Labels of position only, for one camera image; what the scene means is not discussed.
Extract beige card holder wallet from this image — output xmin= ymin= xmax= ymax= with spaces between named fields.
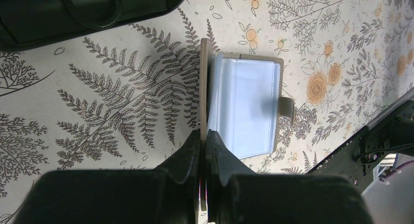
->
xmin=199 ymin=38 xmax=296 ymax=214

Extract floral patterned table mat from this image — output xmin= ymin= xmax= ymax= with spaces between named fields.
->
xmin=0 ymin=0 xmax=414 ymax=224

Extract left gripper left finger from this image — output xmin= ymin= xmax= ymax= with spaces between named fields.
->
xmin=14 ymin=130 xmax=201 ymax=224

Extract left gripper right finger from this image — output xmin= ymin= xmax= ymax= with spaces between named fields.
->
xmin=206 ymin=130 xmax=373 ymax=224

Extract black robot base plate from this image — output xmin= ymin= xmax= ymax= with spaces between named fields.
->
xmin=309 ymin=100 xmax=414 ymax=192

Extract black poker chip case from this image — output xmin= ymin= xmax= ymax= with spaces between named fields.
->
xmin=0 ymin=0 xmax=184 ymax=52

